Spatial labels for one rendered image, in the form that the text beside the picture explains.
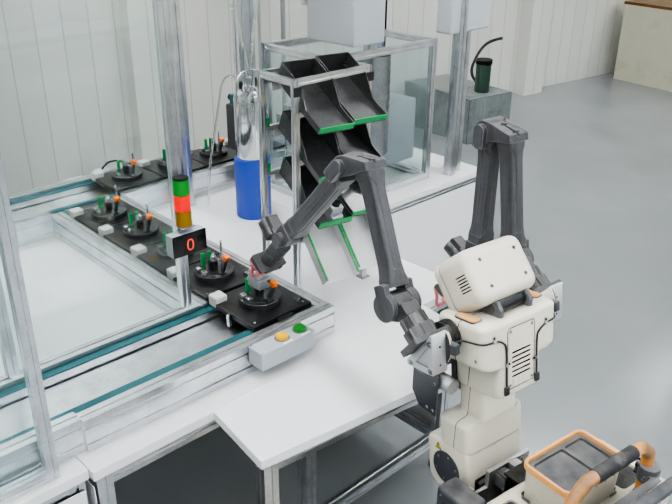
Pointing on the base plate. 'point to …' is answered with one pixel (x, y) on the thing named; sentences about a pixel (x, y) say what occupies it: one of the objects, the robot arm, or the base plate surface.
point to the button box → (267, 351)
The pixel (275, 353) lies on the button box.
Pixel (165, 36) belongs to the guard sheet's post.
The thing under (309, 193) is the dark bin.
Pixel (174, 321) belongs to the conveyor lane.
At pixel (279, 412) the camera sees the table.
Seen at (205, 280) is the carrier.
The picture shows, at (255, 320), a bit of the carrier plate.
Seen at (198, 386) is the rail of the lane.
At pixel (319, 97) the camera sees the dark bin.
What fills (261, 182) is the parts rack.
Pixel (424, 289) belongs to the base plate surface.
